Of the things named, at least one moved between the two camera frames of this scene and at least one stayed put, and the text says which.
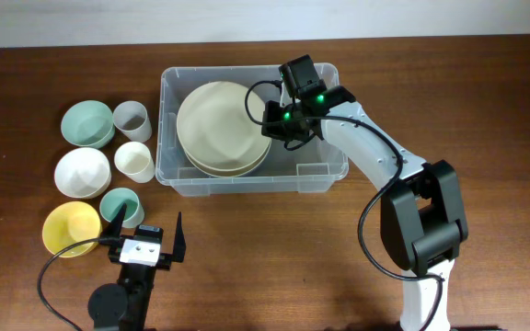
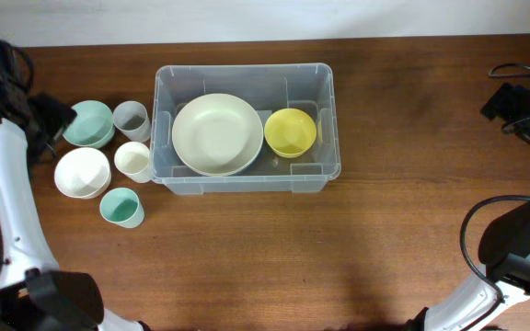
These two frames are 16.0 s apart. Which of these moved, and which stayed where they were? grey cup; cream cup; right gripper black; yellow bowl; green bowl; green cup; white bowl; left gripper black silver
Moved: yellow bowl; right gripper black; left gripper black silver
Stayed: white bowl; grey cup; cream cup; green bowl; green cup
